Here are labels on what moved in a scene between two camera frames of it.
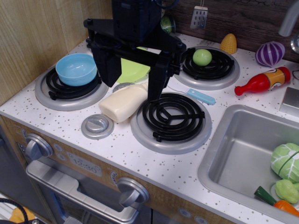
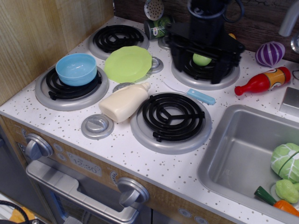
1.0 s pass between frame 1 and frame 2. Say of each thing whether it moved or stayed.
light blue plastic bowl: stayed
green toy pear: stayed
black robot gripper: moved
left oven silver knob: stayed
